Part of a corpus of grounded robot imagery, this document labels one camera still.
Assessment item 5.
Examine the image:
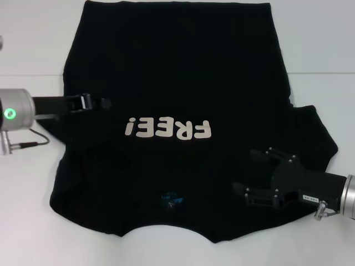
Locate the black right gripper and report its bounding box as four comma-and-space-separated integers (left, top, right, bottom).
232, 147, 348, 214

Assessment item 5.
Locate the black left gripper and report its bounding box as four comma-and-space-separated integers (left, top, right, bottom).
32, 93, 112, 119

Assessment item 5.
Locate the black shirt with FREE print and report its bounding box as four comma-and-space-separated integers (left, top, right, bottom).
49, 1, 339, 244

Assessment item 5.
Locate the right wrist cable with connector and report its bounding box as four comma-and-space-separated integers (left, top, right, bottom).
313, 201, 341, 222

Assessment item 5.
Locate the wrist cable with connector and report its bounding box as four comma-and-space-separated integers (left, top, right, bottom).
313, 201, 341, 222
0, 127, 51, 156

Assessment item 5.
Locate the left wrist cable with connector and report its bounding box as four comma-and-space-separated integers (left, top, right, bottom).
0, 127, 51, 156

